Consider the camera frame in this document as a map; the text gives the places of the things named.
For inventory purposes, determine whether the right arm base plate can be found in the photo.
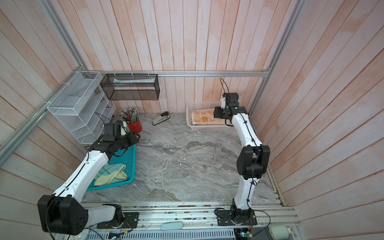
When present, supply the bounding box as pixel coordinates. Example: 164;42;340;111
214;208;258;227

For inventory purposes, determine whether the orange patterned towel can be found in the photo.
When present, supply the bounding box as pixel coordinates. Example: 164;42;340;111
190;108;225;126

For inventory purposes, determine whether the red pencil cup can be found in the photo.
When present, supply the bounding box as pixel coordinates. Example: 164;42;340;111
127;120;143;134

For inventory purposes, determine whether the black grey stapler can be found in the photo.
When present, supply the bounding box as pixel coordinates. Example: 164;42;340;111
152;112;170;126

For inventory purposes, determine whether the white wire wall shelf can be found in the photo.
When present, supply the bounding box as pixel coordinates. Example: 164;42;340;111
48;71;116;145

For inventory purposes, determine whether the teal plastic basket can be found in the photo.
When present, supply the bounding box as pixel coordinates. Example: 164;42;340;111
87;145;136;191

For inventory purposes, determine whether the white plastic basket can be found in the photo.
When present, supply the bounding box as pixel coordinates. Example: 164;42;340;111
186;102;230;132

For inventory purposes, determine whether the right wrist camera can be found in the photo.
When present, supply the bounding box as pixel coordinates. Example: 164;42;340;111
221;94;226;109

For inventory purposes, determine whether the white tape roll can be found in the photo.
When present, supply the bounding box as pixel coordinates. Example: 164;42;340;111
268;225;292;240

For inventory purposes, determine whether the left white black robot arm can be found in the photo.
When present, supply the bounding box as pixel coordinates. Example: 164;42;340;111
38;121;141;236

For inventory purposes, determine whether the pale green towel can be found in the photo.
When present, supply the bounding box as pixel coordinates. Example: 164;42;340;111
94;164;128;187

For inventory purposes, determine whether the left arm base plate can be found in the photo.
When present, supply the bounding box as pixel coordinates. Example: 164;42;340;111
97;212;140;229

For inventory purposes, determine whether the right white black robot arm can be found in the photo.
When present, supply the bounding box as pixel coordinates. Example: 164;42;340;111
214;93;271;226

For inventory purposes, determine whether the coloured pencils bunch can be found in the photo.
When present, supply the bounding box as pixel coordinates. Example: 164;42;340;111
119;107;139;124

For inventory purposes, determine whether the black mesh wall basket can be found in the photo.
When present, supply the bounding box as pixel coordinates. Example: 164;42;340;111
101;73;161;101

